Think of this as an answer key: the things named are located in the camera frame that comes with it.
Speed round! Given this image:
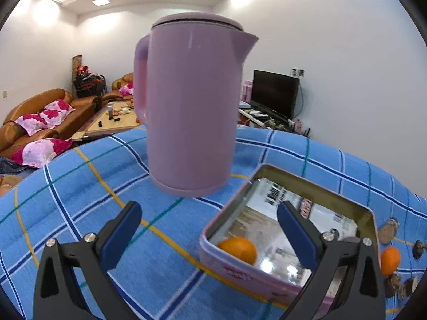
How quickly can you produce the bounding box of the orange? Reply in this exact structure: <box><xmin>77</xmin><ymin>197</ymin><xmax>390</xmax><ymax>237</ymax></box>
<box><xmin>380</xmin><ymin>246</ymin><xmax>401</xmax><ymax>277</ymax></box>
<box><xmin>217</xmin><ymin>237</ymin><xmax>258</xmax><ymax>265</ymax></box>

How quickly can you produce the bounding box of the round tea cake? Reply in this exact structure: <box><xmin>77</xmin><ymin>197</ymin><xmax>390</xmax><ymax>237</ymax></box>
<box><xmin>378</xmin><ymin>217</ymin><xmax>400</xmax><ymax>245</ymax></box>

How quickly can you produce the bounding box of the dark dried fruit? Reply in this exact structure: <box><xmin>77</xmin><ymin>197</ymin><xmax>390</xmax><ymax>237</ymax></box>
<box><xmin>384</xmin><ymin>273</ymin><xmax>401</xmax><ymax>298</ymax></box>

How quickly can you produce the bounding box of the newspaper lining in tin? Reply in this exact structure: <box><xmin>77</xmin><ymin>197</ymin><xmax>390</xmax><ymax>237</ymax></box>
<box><xmin>227</xmin><ymin>178</ymin><xmax>358</xmax><ymax>287</ymax></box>

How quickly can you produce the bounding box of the pink metal tin box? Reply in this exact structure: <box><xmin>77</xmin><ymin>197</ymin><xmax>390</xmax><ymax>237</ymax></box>
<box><xmin>200</xmin><ymin>164</ymin><xmax>385</xmax><ymax>319</ymax></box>

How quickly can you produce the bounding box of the blue plaid tablecloth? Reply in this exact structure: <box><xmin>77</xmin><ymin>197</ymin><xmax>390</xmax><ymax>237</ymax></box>
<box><xmin>1</xmin><ymin>127</ymin><xmax>426</xmax><ymax>319</ymax></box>

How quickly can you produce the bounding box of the pink floral cushion front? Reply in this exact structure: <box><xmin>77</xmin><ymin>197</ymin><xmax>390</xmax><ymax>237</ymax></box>
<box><xmin>11</xmin><ymin>138</ymin><xmax>72</xmax><ymax>168</ymax></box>

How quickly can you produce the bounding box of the pink floral cushion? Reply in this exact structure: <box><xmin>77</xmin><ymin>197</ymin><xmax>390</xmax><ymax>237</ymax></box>
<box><xmin>11</xmin><ymin>138</ymin><xmax>72</xmax><ymax>168</ymax></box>
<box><xmin>14</xmin><ymin>99</ymin><xmax>74</xmax><ymax>137</ymax></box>

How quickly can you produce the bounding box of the white tv stand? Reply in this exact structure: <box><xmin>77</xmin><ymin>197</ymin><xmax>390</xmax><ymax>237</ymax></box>
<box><xmin>238</xmin><ymin>101</ymin><xmax>311</xmax><ymax>137</ymax></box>

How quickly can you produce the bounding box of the black television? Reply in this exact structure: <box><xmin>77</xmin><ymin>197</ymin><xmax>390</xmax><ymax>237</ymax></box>
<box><xmin>250</xmin><ymin>70</ymin><xmax>300</xmax><ymax>118</ymax></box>

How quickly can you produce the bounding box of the brown leather sofa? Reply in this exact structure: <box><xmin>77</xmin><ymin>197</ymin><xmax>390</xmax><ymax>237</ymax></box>
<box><xmin>1</xmin><ymin>88</ymin><xmax>100</xmax><ymax>158</ymax></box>

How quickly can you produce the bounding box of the pink floral cushion middle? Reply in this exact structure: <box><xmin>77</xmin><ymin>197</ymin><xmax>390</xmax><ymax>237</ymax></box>
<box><xmin>14</xmin><ymin>99</ymin><xmax>74</xmax><ymax>137</ymax></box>

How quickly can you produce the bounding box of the wooden coffee table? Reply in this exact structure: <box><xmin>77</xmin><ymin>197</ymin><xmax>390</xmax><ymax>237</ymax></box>
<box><xmin>71</xmin><ymin>101</ymin><xmax>141</xmax><ymax>142</ymax></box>

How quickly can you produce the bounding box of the brown leather armchair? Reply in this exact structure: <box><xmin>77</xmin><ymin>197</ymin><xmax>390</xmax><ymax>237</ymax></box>
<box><xmin>101</xmin><ymin>72</ymin><xmax>133</xmax><ymax>107</ymax></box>

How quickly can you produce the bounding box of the pink electric kettle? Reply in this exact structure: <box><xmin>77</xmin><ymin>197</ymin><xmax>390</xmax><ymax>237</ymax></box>
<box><xmin>133</xmin><ymin>12</ymin><xmax>258</xmax><ymax>197</ymax></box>

